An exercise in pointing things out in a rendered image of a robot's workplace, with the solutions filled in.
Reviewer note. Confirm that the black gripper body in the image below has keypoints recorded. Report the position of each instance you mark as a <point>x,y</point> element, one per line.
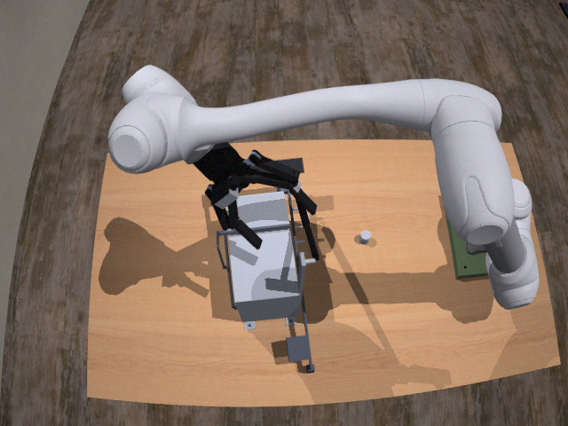
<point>220,158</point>

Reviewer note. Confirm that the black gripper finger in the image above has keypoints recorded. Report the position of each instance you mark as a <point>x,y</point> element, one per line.
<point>232,221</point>
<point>283,177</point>

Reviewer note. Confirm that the grey cylinder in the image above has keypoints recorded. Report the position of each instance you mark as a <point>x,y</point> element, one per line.
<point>364,237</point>

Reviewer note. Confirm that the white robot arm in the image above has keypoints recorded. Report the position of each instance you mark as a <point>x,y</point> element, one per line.
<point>154,130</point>

